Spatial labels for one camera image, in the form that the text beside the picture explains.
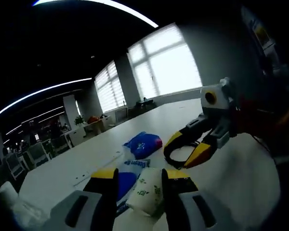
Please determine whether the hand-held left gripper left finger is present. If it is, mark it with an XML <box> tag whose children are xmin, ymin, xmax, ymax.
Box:
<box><xmin>42</xmin><ymin>167</ymin><xmax>119</xmax><ymax>231</ymax></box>

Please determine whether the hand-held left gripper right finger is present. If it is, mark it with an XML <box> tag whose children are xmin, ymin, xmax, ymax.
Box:
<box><xmin>161</xmin><ymin>168</ymin><xmax>223</xmax><ymax>231</ymax></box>

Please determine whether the cream leaf-print tissue pack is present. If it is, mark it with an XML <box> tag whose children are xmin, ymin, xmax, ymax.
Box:
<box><xmin>125</xmin><ymin>167</ymin><xmax>165</xmax><ymax>217</ymax></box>

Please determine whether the blue wipes packet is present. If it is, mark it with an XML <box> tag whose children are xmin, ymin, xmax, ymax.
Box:
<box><xmin>115</xmin><ymin>157</ymin><xmax>152</xmax><ymax>215</ymax></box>

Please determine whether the black cable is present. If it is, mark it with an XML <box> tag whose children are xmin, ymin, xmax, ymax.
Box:
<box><xmin>163</xmin><ymin>139</ymin><xmax>208</xmax><ymax>169</ymax></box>

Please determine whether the blue bag with pink flower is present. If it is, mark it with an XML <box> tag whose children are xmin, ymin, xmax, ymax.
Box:
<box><xmin>122</xmin><ymin>131</ymin><xmax>164</xmax><ymax>160</ymax></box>

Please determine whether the clear plastic bottle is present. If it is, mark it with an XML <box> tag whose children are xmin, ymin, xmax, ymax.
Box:
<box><xmin>0</xmin><ymin>181</ymin><xmax>48</xmax><ymax>228</ymax></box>

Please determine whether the dark green object by window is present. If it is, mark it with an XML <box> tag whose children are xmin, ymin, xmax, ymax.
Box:
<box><xmin>136</xmin><ymin>97</ymin><xmax>156</xmax><ymax>109</ymax></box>

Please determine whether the large bright window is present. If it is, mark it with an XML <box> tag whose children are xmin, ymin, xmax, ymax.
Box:
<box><xmin>127</xmin><ymin>23</ymin><xmax>203</xmax><ymax>101</ymax></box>

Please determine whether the white office chair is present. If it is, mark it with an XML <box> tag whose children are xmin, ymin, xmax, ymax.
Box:
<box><xmin>6</xmin><ymin>153</ymin><xmax>26</xmax><ymax>180</ymax></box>
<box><xmin>26</xmin><ymin>141</ymin><xmax>51</xmax><ymax>167</ymax></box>

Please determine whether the window with blinds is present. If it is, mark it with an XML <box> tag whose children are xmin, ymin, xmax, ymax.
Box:
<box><xmin>94</xmin><ymin>60</ymin><xmax>127</xmax><ymax>114</ymax></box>

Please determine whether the long ceiling light strip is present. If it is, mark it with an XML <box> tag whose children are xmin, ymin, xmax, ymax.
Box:
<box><xmin>31</xmin><ymin>0</ymin><xmax>159</xmax><ymax>28</ymax></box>

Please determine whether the blue white wall poster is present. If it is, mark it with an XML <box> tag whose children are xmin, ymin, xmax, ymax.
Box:
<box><xmin>240</xmin><ymin>7</ymin><xmax>275</xmax><ymax>53</ymax></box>

